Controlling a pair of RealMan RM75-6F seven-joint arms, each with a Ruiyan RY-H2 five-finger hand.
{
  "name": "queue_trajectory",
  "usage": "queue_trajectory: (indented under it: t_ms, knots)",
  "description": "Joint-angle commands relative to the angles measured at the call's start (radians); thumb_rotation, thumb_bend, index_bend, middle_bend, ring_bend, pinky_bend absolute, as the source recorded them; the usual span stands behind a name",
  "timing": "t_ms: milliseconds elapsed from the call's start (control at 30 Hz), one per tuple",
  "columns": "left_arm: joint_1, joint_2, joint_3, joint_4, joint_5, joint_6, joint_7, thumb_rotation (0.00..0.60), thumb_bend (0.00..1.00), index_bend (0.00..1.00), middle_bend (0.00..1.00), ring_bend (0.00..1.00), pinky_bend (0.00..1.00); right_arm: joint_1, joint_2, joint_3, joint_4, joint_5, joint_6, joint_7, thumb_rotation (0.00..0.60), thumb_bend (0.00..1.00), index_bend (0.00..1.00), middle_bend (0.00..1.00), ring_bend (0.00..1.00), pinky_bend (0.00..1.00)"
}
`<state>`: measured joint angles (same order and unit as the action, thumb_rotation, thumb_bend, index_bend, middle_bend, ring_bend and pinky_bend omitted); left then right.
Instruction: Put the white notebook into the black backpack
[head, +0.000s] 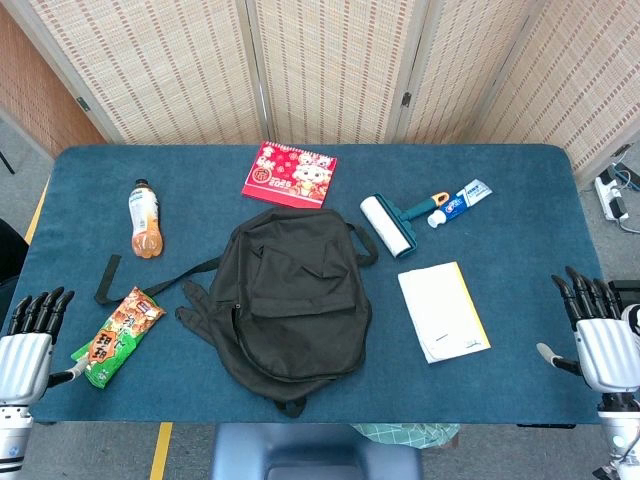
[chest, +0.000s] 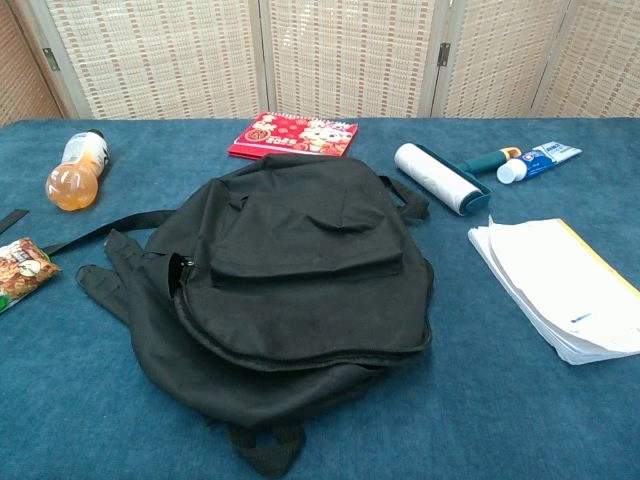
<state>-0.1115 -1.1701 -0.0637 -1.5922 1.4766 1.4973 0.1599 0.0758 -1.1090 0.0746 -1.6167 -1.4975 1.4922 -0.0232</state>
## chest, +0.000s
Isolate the black fabric backpack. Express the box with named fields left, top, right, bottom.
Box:
left=0, top=152, right=435, bottom=477

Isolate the white paper notebook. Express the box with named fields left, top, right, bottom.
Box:
left=467, top=214, right=640, bottom=366

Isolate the red desk calendar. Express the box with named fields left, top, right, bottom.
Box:
left=227, top=111, right=360, bottom=161

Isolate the teal lint roller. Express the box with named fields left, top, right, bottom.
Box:
left=393, top=142, right=524, bottom=217

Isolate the blue and white toothpaste tube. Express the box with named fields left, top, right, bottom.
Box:
left=496, top=141, right=583, bottom=185

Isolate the woven folding screen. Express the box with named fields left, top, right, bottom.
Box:
left=9, top=0, right=640, bottom=120

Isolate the orange drink bottle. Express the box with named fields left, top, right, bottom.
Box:
left=44, top=128, right=110, bottom=212

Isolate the blue table cover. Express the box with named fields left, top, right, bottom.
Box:
left=0, top=117, right=640, bottom=480

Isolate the green and orange snack bag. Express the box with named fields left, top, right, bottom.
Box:
left=0, top=236, right=62, bottom=315

